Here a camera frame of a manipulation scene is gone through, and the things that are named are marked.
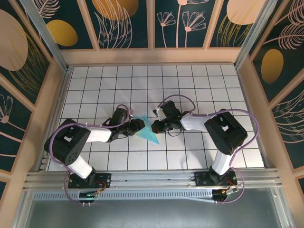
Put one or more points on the light blue cloth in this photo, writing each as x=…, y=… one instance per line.
x=148, y=135

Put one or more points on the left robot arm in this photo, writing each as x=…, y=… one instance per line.
x=66, y=147

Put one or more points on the grey metal sheet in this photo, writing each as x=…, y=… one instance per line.
x=152, y=213

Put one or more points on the small circuit board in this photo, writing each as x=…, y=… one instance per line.
x=88, y=195
x=225, y=192

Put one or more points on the framed leaf picture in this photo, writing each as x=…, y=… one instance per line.
x=114, y=9

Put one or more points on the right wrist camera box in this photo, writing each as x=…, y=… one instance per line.
x=169, y=109

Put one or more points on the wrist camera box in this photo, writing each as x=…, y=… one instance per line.
x=169, y=109
x=120, y=116

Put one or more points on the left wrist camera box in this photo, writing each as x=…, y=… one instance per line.
x=120, y=116

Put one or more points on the aluminium front rail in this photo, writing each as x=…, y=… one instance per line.
x=152, y=177

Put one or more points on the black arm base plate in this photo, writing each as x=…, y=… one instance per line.
x=104, y=180
x=202, y=179

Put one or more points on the pink flowers wall panel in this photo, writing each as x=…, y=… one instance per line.
x=197, y=38

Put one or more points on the single flower wall panel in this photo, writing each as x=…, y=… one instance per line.
x=12, y=133

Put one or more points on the yellow oval wall panel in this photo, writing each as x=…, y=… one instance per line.
x=61, y=33

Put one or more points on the fern leaf wall panel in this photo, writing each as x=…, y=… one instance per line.
x=273, y=66

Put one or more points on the aluminium frame post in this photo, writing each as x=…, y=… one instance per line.
x=50, y=40
x=255, y=31

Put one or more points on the leaf outline wall panel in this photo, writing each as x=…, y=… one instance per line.
x=292, y=123

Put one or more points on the small pale disc wall panel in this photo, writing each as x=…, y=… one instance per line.
x=242, y=12

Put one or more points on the large pale disc wall panel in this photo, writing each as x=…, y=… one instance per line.
x=12, y=42

